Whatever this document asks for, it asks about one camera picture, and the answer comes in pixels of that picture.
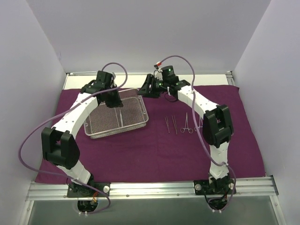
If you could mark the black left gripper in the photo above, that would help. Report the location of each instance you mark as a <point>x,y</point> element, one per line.
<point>112,95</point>

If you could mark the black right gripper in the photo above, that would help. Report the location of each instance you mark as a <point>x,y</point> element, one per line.
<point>152,85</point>

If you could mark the steel probe rod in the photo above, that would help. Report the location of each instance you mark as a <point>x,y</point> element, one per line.
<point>167,124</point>

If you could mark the metal mesh instrument tray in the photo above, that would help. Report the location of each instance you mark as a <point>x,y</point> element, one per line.
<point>104,121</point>

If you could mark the steel tweezers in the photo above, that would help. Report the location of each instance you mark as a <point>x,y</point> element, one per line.
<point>174,123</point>

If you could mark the steel forceps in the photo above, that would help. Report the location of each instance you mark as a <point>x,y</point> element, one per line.
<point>186,127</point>
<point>200,124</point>

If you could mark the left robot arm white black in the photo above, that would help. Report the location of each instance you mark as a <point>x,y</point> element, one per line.
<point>58,142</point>

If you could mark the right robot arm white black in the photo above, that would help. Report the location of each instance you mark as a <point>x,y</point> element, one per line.
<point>217,127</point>

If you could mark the steel scalpel handle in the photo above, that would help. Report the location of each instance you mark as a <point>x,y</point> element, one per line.
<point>121,119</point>

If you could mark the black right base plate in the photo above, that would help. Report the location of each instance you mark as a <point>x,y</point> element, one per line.
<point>213,187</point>

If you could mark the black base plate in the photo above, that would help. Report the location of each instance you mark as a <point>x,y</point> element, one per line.
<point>213,187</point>
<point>79,191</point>

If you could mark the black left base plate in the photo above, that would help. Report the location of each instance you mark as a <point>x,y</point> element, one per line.
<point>79,191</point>

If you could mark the aluminium front rail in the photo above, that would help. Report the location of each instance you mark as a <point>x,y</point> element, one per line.
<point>263,186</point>

